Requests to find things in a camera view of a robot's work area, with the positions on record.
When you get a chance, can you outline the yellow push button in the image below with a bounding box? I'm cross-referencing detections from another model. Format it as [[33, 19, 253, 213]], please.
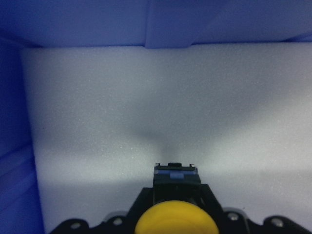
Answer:
[[134, 163, 221, 234]]

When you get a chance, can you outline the right blue bin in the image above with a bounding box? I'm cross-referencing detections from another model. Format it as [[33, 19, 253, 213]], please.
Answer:
[[0, 0, 312, 234]]

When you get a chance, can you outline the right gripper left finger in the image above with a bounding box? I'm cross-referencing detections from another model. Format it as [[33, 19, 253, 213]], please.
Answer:
[[51, 188, 153, 234]]

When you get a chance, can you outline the right white foam pad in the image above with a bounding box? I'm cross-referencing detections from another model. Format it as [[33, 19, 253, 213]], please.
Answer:
[[21, 43, 312, 233]]

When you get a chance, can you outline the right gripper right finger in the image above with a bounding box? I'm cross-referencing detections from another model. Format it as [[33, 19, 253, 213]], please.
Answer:
[[200, 184, 311, 234]]

